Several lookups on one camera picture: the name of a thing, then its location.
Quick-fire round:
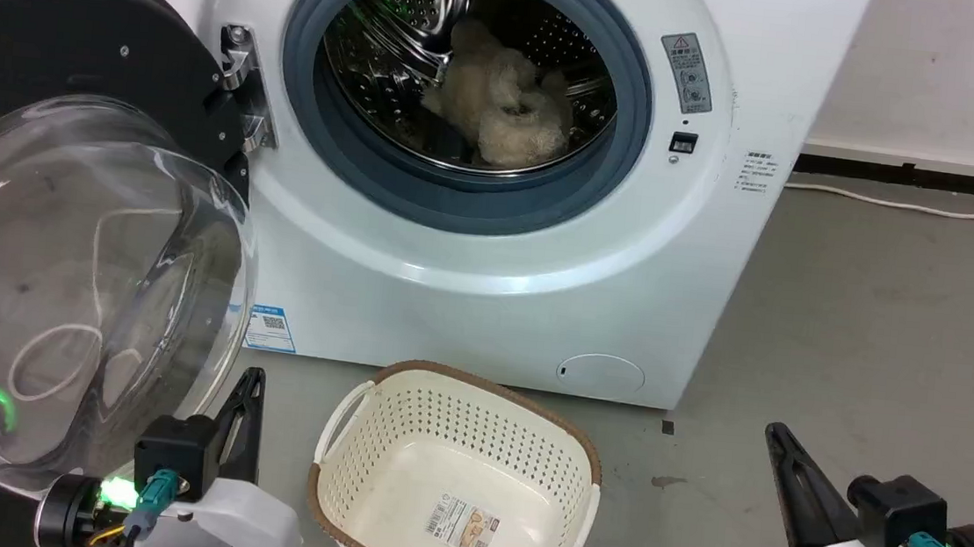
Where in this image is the metal door hinge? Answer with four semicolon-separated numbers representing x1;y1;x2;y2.
211;21;288;155

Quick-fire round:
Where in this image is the black baseboard strip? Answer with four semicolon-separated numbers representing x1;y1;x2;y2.
792;150;974;198

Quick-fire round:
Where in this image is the round drain filter cover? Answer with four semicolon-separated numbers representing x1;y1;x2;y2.
553;349;649;404

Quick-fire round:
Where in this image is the beige plush toy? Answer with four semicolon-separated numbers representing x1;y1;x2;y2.
415;13;582;175

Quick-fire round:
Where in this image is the small text label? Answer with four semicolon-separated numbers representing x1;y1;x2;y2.
738;149;783;199

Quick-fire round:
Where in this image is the black washer door glass bowl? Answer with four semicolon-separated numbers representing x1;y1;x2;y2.
0;0;284;519

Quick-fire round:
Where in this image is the steel washer drum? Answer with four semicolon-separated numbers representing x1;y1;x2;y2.
311;0;629;185

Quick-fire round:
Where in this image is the paper product label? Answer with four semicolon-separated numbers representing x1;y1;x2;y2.
423;490;504;547

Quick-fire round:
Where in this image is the white front-load washing machine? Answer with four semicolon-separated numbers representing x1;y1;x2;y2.
47;0;873;426

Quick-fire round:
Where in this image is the left green connector cable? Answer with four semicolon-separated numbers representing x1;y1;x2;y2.
118;464;184;547

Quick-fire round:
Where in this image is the cream laundry basket brown rim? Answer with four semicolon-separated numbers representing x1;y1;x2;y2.
302;350;613;547

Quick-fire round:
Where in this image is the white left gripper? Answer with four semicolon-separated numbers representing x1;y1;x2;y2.
135;358;321;547

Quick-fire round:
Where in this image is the white floor cable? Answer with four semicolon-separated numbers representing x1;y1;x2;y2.
782;180;974;221

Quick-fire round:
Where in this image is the blue QR code sticker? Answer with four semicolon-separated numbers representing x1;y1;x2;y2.
243;302;301;356

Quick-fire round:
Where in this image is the grey warning label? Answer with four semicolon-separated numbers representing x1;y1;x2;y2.
653;30;720;118

